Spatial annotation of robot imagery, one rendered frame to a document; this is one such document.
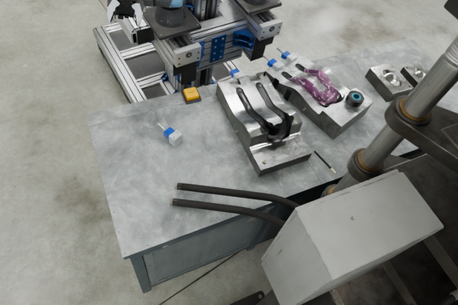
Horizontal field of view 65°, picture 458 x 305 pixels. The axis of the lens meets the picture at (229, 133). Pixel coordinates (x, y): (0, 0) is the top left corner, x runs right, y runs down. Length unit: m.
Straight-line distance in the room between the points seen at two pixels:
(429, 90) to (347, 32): 2.99
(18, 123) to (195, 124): 1.55
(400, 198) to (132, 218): 0.98
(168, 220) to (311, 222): 0.79
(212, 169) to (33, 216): 1.30
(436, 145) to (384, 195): 0.17
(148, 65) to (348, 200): 2.18
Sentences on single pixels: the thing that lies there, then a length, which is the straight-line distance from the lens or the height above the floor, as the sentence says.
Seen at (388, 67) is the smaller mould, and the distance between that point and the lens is 2.20.
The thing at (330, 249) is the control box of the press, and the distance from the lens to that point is 0.79.
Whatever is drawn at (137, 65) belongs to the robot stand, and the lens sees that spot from 2.80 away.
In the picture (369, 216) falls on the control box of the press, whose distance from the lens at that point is 0.85.
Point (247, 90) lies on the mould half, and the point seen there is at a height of 0.89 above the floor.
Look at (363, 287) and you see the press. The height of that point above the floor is 0.78.
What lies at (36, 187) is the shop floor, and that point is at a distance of 2.58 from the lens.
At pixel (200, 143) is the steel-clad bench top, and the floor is 0.80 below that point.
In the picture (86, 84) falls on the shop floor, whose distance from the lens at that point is 3.01.
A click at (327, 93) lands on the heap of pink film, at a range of 1.86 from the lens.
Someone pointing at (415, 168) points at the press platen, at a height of 1.29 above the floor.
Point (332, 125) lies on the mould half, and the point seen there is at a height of 0.87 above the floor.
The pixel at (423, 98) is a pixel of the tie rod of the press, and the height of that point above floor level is 1.61.
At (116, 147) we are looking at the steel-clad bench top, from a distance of 1.64.
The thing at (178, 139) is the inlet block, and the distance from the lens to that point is 1.59.
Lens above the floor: 2.17
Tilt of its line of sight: 54 degrees down
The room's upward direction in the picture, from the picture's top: 12 degrees clockwise
